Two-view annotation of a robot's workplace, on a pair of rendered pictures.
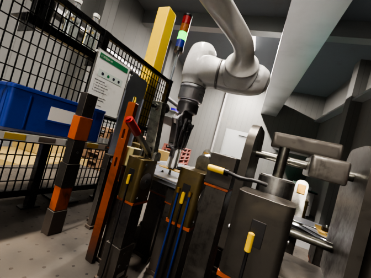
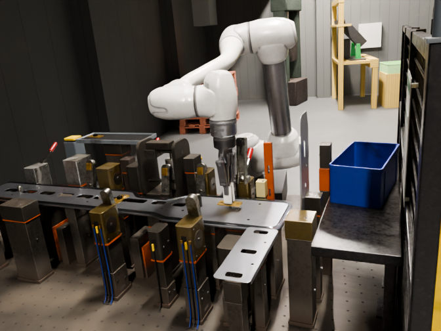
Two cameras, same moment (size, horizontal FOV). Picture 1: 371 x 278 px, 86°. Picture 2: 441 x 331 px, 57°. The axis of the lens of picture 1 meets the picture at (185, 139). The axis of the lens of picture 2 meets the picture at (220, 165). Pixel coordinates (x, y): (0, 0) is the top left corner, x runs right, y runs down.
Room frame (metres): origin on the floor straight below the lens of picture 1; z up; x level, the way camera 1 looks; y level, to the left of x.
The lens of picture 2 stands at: (2.02, -0.08, 1.58)
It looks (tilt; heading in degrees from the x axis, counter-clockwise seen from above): 18 degrees down; 176
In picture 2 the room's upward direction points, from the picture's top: 5 degrees counter-clockwise
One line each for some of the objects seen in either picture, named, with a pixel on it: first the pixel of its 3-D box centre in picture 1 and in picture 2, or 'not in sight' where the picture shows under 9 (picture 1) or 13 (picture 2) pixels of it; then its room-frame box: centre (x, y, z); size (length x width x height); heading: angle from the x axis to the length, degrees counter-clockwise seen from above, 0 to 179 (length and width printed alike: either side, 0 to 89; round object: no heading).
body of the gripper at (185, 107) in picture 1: (185, 115); (225, 149); (0.71, 0.02, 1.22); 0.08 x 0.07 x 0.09; 153
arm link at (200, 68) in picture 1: (202, 66); (216, 94); (0.70, 0.01, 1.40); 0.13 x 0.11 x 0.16; 78
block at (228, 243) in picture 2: not in sight; (233, 284); (0.92, 0.00, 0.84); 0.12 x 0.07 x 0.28; 153
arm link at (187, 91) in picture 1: (191, 95); (223, 127); (0.71, 0.02, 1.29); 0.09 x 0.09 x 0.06
